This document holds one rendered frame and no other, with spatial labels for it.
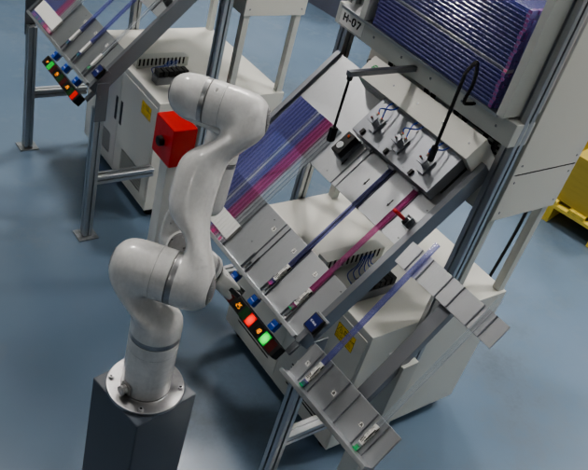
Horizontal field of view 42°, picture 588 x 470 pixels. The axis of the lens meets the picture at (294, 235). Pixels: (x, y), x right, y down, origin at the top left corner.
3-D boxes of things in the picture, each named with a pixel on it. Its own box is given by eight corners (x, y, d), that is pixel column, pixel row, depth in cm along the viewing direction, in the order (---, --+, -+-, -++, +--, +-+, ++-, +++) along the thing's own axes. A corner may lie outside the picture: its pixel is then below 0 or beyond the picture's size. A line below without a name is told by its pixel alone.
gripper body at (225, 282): (189, 266, 203) (209, 281, 213) (207, 289, 197) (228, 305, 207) (209, 246, 203) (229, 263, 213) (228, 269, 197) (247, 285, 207)
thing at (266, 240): (302, 338, 213) (298, 335, 210) (190, 204, 251) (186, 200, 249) (351, 292, 213) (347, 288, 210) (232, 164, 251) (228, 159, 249)
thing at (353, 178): (400, 252, 215) (395, 244, 210) (274, 131, 253) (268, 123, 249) (485, 172, 214) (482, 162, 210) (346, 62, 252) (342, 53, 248)
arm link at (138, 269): (171, 358, 171) (187, 279, 157) (93, 332, 172) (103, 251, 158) (188, 324, 181) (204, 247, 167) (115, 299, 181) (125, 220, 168)
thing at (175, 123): (136, 304, 309) (162, 141, 264) (112, 268, 323) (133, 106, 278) (189, 291, 323) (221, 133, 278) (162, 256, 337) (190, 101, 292)
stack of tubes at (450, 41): (491, 109, 198) (535, 11, 183) (371, 23, 228) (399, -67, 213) (522, 105, 206) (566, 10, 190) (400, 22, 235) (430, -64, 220)
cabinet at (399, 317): (320, 461, 269) (371, 338, 233) (221, 329, 309) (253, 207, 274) (445, 404, 306) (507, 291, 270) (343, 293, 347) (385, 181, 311)
